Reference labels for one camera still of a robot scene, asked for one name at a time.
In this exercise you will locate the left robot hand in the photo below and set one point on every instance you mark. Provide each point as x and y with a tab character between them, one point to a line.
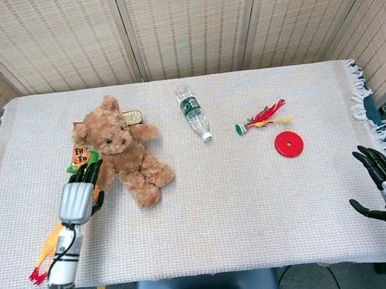
76	203

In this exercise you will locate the brown plush teddy bear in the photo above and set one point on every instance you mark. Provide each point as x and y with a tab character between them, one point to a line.
132	158

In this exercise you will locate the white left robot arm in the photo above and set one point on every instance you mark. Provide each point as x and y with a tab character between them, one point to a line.
64	267

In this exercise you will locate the green snack bag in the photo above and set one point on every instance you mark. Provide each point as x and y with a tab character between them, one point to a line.
81	157

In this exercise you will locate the yellow rubber chicken toy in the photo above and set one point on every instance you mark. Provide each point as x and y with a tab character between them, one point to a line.
51	246

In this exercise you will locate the gold metal tin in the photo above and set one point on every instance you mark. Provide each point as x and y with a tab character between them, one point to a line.
133	117

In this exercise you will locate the red plastic disc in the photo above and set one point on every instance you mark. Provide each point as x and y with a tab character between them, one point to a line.
296	148

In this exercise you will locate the white woven tablecloth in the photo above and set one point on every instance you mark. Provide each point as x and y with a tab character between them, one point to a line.
221	211

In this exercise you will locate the clear plastic water bottle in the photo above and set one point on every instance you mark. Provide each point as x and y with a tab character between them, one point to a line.
193	114

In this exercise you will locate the red feather shuttlecock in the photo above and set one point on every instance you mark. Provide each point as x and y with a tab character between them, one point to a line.
266	115

